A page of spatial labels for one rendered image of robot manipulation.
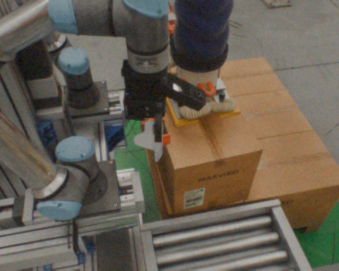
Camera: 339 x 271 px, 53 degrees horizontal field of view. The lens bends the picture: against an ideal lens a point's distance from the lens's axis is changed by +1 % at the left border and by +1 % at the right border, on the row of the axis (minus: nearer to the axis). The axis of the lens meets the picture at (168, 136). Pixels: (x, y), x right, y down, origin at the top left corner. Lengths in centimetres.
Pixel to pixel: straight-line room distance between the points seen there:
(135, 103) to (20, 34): 30
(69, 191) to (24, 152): 18
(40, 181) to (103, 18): 53
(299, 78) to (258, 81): 111
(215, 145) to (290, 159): 68
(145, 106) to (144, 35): 16
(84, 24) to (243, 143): 107
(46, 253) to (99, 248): 82
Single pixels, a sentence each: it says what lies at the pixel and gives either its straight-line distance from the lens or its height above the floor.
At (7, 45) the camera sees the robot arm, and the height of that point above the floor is 165.
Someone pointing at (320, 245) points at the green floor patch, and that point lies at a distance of 247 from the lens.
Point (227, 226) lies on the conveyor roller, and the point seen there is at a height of 55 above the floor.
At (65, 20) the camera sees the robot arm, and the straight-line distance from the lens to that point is 60.
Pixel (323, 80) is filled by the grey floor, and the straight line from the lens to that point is 366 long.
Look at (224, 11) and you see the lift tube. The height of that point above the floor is 149.
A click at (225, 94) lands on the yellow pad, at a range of 151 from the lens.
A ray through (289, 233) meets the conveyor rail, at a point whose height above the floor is 59.
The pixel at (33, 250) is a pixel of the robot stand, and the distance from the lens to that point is 131.
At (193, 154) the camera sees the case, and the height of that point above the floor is 94.
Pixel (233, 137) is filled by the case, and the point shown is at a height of 94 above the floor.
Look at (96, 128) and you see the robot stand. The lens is 159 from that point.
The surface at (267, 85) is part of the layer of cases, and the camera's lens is 252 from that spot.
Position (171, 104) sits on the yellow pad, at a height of 107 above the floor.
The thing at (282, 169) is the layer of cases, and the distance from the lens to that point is 201.
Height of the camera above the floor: 207
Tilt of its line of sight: 48 degrees down
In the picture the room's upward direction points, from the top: straight up
